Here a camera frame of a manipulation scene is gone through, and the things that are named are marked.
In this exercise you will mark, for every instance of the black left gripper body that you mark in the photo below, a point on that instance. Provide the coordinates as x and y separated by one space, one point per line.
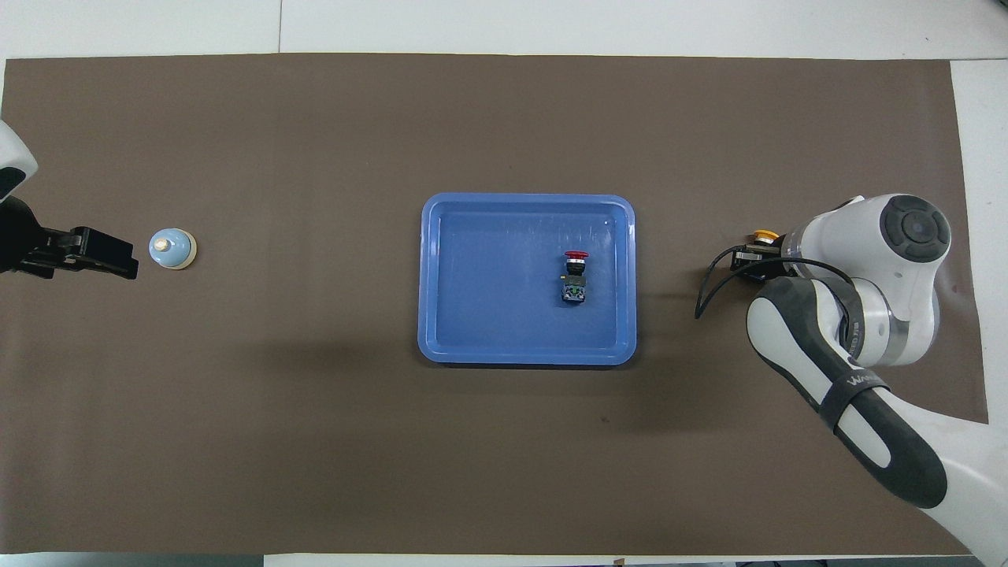
24 236

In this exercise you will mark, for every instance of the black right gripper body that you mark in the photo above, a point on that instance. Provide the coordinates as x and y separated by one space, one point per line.
773 266

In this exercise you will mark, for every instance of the light blue call bell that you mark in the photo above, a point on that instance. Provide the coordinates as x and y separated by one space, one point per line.
175 250

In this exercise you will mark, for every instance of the red push button switch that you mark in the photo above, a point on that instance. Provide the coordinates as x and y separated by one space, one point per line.
575 287

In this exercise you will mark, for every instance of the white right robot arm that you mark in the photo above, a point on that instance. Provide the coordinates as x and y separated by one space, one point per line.
866 260

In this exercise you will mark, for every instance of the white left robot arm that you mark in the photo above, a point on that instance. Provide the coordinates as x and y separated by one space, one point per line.
12 157

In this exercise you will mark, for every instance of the blue plastic tray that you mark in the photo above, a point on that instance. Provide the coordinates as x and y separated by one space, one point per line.
488 299

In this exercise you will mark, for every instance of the brown paper table mat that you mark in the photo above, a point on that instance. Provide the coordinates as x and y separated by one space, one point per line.
315 441

